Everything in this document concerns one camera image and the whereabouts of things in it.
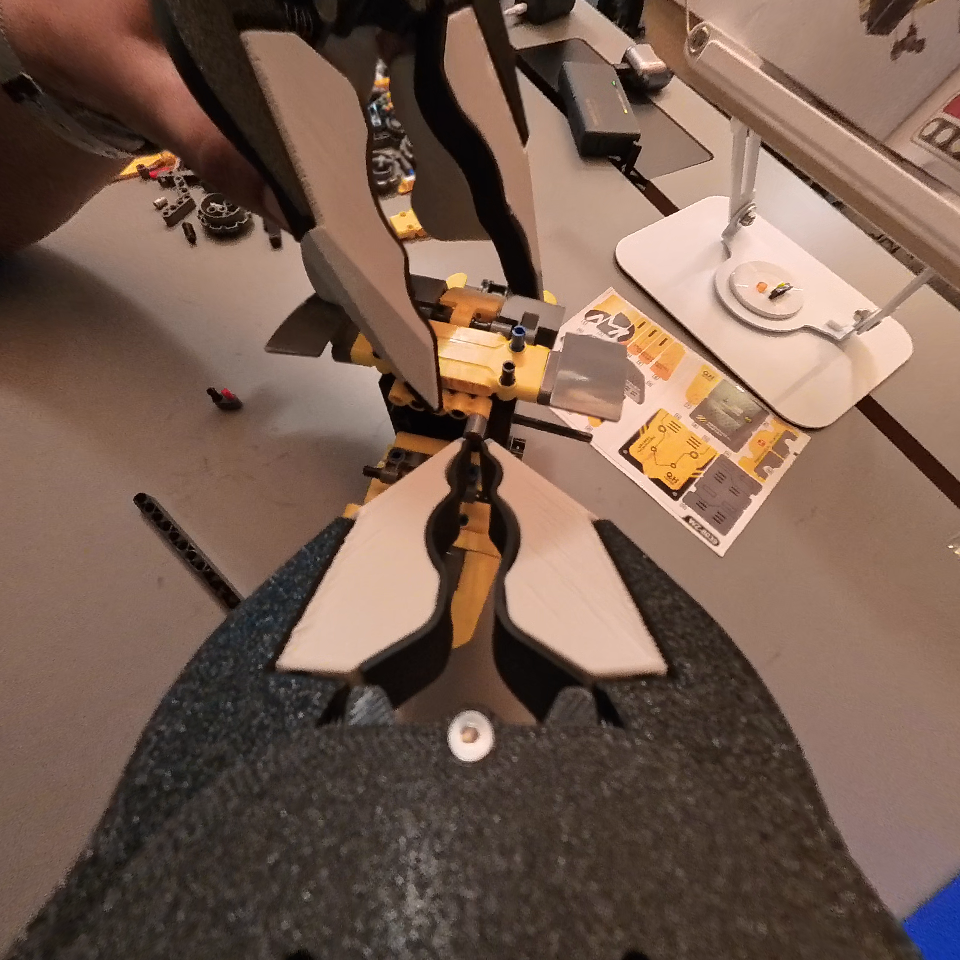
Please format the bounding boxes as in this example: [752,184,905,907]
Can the pile of loose toy parts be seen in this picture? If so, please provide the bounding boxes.
[120,60,429,250]

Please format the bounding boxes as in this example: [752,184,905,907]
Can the person's left hand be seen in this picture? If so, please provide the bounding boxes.
[15,0,305,235]

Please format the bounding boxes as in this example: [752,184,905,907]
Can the printed cardboard box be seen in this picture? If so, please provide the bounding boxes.
[780,0,960,177]

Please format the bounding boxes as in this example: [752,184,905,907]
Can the small black toy pin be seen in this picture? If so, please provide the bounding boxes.
[459,412,490,500]

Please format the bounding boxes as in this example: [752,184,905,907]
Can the black power bank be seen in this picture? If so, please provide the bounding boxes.
[558,60,642,157]

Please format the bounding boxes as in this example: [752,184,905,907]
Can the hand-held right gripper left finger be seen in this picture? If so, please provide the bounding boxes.
[274,437,470,706]

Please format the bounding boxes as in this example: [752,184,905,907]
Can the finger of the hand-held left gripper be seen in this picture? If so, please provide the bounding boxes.
[240,31,442,412]
[391,6,547,300]

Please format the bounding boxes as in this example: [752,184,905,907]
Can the long black toy beam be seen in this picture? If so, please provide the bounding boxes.
[133,492,243,610]

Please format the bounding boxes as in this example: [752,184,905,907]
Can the silver wristwatch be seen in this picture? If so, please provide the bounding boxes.
[0,33,159,162]

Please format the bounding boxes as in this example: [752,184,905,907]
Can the person's left forearm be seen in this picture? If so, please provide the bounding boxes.
[0,67,204,256]

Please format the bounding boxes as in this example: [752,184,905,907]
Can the small silver gadget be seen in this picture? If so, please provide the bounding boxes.
[624,43,672,95]

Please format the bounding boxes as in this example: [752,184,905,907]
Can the black desk mat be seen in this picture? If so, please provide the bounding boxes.
[517,37,714,181]

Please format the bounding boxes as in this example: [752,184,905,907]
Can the yellow black sticker sheet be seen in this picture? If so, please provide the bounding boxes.
[551,288,813,558]

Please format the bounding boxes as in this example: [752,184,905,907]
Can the yellow toy brick model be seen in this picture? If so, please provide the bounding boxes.
[264,271,648,655]

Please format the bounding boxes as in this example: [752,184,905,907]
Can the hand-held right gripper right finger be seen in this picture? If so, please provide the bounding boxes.
[478,438,670,725]

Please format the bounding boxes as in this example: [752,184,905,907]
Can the blue plastic bin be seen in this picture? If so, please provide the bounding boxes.
[900,877,960,960]

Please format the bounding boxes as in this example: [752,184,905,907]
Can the white lamp stand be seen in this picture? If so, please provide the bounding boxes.
[684,21,960,301]

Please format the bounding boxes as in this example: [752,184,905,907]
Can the white desk lamp base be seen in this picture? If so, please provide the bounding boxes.
[615,196,915,430]

